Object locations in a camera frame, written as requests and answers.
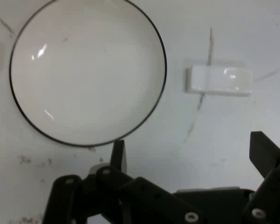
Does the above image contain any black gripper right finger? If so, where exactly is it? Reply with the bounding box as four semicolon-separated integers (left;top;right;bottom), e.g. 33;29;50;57
241;131;280;224

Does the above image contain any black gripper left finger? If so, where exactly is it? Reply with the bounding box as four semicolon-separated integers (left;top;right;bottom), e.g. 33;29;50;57
42;139;203;224

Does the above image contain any white plate with black rim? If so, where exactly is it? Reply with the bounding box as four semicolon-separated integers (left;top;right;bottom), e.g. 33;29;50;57
8;0;168;147

